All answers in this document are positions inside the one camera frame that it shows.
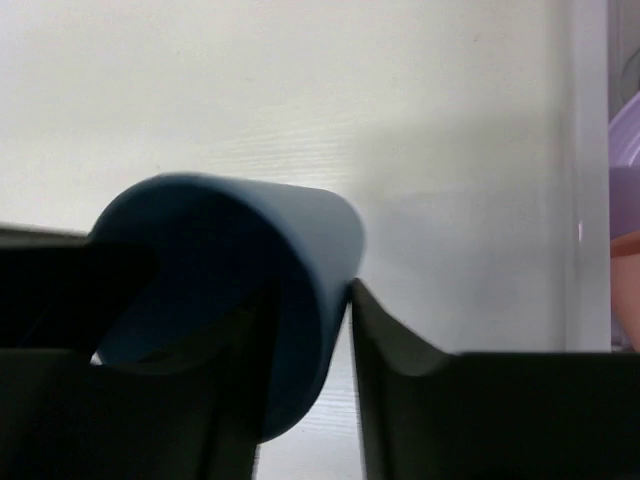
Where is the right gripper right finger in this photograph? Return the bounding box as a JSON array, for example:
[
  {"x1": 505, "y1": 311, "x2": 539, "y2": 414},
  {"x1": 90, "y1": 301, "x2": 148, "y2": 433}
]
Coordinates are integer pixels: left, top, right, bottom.
[{"x1": 351, "y1": 281, "x2": 639, "y2": 479}]

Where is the purple plate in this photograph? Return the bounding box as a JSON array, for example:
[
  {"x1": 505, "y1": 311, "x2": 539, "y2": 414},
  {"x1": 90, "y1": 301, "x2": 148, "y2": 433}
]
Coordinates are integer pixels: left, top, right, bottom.
[{"x1": 608, "y1": 93, "x2": 639, "y2": 240}]

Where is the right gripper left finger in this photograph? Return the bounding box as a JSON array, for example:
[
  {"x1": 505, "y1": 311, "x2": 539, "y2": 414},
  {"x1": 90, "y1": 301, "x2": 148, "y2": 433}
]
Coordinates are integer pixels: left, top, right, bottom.
[{"x1": 1, "y1": 224, "x2": 278, "y2": 479}]

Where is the red cup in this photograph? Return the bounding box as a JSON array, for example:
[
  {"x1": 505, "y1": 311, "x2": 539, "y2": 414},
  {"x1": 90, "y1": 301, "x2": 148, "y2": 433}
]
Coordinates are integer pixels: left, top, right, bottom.
[{"x1": 610, "y1": 231, "x2": 639, "y2": 352}]

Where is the blue cup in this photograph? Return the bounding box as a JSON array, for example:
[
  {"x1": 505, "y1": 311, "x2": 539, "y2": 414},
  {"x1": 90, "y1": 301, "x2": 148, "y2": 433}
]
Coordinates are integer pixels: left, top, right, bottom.
[{"x1": 89, "y1": 173, "x2": 365, "y2": 440}]

